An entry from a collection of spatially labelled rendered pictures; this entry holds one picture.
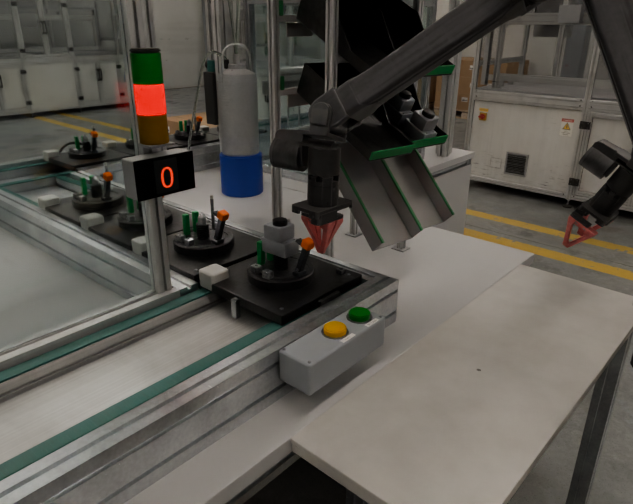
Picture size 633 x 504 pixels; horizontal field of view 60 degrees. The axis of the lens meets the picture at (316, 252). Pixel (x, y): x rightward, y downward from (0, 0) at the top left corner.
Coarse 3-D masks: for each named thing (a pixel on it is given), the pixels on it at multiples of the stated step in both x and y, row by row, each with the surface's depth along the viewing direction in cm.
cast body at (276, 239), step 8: (264, 224) 110; (272, 224) 110; (280, 224) 108; (288, 224) 110; (264, 232) 110; (272, 232) 109; (280, 232) 107; (288, 232) 109; (264, 240) 111; (272, 240) 110; (280, 240) 108; (288, 240) 110; (264, 248) 112; (272, 248) 110; (280, 248) 109; (288, 248) 109; (296, 248) 111; (280, 256) 109; (288, 256) 109
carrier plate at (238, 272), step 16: (256, 256) 124; (240, 272) 116; (320, 272) 116; (352, 272) 116; (224, 288) 109; (240, 288) 109; (256, 288) 109; (304, 288) 109; (320, 288) 109; (336, 288) 109; (240, 304) 106; (256, 304) 103; (272, 304) 103; (288, 304) 103; (304, 304) 103; (272, 320) 101; (288, 320) 100
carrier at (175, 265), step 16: (208, 224) 127; (176, 240) 126; (192, 240) 123; (208, 240) 127; (224, 240) 128; (240, 240) 133; (256, 240) 133; (176, 256) 123; (192, 256) 123; (208, 256) 124; (224, 256) 124; (240, 256) 124; (192, 272) 116
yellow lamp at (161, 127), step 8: (144, 120) 93; (152, 120) 93; (160, 120) 94; (144, 128) 94; (152, 128) 94; (160, 128) 94; (144, 136) 94; (152, 136) 94; (160, 136) 95; (168, 136) 97; (144, 144) 95; (152, 144) 95; (160, 144) 95
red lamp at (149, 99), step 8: (136, 88) 91; (144, 88) 91; (152, 88) 91; (160, 88) 92; (136, 96) 92; (144, 96) 91; (152, 96) 92; (160, 96) 93; (136, 104) 93; (144, 104) 92; (152, 104) 92; (160, 104) 93; (136, 112) 94; (144, 112) 93; (152, 112) 93; (160, 112) 93
